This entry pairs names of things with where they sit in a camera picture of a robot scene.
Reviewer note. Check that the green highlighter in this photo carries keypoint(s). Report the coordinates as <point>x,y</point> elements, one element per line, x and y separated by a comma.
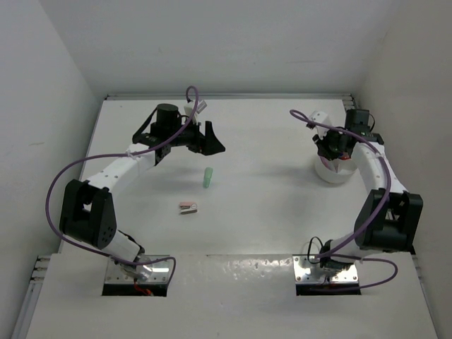
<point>208,172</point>

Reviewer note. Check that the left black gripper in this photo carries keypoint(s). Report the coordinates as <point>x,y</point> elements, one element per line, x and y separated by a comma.
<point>211,144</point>

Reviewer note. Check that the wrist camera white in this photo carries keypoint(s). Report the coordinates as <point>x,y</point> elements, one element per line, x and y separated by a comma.
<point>321,122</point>
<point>190,107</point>

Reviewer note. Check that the metal base plate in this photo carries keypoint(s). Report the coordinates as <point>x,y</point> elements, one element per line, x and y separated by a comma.
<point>157,272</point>
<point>307,273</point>

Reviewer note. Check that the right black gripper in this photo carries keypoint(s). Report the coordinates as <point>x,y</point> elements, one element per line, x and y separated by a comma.
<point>323,149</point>

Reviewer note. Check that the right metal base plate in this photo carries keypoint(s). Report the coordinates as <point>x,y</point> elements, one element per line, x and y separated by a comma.
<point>307,273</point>

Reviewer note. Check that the white round divided organizer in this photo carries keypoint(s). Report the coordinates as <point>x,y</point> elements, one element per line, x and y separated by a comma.
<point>335,171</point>

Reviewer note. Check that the pink mini stapler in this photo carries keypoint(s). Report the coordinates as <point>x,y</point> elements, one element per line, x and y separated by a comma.
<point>187,208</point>

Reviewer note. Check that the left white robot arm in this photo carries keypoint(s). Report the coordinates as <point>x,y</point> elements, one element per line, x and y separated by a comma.
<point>88,213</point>

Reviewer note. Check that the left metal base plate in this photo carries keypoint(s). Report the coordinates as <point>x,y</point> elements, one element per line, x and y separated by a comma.
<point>157,272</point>

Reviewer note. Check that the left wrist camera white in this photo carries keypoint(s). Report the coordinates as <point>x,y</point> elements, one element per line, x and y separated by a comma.
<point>190,107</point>

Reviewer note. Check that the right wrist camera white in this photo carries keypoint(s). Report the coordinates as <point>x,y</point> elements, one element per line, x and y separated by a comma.
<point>321,122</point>

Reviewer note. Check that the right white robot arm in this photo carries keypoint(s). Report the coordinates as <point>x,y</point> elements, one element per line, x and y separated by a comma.
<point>388,220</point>

